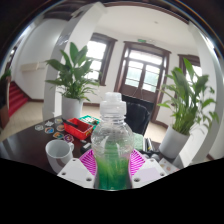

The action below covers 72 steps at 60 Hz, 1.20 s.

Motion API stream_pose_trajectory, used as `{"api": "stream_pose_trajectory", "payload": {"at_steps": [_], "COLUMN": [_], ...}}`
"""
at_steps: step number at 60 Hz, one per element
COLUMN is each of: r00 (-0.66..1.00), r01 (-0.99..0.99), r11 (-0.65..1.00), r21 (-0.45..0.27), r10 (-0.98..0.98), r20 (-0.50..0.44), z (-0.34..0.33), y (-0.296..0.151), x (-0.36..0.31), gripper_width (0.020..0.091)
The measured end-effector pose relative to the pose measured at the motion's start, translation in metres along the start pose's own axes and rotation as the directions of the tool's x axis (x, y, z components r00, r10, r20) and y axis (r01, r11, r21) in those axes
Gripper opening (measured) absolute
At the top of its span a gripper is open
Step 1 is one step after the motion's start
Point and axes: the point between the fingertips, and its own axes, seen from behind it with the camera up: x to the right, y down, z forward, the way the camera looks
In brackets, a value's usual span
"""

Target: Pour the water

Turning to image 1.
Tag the dark framed window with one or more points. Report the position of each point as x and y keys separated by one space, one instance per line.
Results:
x=96 y=56
x=196 y=65

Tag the green exit sign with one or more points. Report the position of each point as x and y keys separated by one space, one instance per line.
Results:
x=142 y=40

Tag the green box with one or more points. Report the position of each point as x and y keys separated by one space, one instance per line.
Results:
x=89 y=120

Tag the white mug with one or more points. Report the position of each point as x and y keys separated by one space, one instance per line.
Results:
x=58 y=153

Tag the white wall radiator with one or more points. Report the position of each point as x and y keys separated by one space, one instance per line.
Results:
x=31 y=66

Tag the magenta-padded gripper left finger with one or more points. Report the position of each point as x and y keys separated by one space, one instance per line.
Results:
x=76 y=173

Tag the red carpeted stairs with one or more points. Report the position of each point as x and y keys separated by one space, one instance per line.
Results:
x=16 y=98

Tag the dark wooden double door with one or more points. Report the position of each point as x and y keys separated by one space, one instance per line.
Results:
x=143 y=73

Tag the small leafy plant white pot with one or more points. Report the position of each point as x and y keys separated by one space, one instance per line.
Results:
x=75 y=76

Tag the large leafy plant white pot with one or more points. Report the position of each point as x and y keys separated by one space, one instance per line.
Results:
x=188 y=96

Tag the round printed badge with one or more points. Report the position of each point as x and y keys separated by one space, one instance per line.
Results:
x=58 y=135
x=39 y=127
x=49 y=130
x=68 y=138

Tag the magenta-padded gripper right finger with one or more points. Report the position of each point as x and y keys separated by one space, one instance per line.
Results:
x=148 y=171

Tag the clear bottle with green drink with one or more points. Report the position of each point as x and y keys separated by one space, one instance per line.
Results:
x=112 y=150

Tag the red plastic box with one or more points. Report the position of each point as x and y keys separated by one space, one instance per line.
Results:
x=78 y=129

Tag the black chair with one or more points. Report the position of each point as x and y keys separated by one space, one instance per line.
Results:
x=138 y=116

